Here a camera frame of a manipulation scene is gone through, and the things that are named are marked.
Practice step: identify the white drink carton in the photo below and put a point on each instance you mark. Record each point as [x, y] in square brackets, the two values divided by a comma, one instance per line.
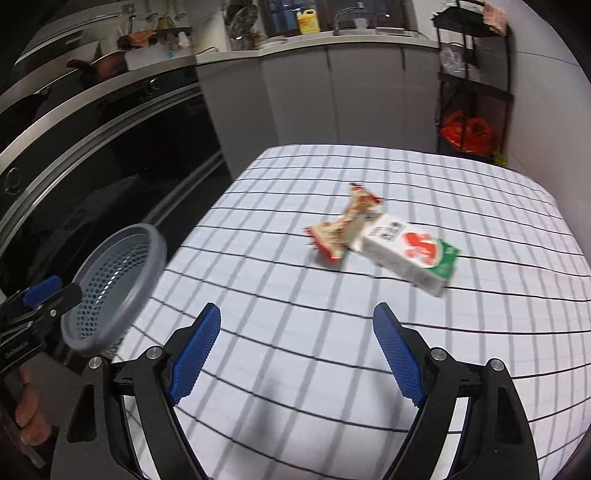
[401, 249]

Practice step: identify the metal sink faucet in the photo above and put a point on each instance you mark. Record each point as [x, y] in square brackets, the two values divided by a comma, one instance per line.
[344, 14]

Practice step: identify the clear plastic bag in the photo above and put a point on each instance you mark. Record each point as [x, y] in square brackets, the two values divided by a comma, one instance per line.
[457, 62]

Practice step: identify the small white cup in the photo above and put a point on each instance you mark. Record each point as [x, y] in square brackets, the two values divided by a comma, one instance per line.
[359, 22]

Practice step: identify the white checked tablecloth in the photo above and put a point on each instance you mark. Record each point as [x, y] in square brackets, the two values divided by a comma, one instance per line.
[323, 323]

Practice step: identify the black metal shelf rack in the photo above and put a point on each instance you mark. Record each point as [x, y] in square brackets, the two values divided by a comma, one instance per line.
[475, 87]

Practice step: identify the person's left hand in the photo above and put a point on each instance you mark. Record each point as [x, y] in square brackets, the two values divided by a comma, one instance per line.
[30, 415]

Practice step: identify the red and white snack wrapper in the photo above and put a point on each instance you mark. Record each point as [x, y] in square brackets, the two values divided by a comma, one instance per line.
[330, 237]

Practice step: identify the black range hood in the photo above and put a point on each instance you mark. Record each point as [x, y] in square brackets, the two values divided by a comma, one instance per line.
[69, 39]

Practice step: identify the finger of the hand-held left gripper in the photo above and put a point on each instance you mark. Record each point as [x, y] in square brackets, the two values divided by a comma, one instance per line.
[41, 291]
[62, 300]

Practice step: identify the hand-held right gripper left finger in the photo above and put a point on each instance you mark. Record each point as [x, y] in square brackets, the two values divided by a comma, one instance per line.
[194, 355]

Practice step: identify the red plastic bag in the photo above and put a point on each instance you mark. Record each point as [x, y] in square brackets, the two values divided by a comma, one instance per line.
[466, 134]

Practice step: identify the black built-in oven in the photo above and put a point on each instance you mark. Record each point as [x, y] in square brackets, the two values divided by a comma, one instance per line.
[92, 175]

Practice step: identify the yellow detergent bottle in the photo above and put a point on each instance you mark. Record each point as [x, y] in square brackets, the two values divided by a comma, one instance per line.
[308, 22]

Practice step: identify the grey kitchen cabinets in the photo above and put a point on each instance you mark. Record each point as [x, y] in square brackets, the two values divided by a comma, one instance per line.
[323, 92]

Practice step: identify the grey perforated plastic basket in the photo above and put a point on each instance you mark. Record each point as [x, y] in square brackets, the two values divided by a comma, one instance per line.
[115, 286]

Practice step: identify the pink patterned cloth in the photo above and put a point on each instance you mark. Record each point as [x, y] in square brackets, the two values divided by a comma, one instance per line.
[494, 16]

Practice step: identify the small green plant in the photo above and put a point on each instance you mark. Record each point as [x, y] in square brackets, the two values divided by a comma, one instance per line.
[500, 158]

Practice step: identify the dark wok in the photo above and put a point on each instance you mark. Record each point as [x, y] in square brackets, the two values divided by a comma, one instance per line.
[99, 64]

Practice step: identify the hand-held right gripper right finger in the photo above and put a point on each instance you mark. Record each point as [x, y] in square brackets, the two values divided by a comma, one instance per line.
[399, 355]

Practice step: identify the dark window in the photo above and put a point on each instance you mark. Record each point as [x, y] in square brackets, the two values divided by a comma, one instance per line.
[383, 9]

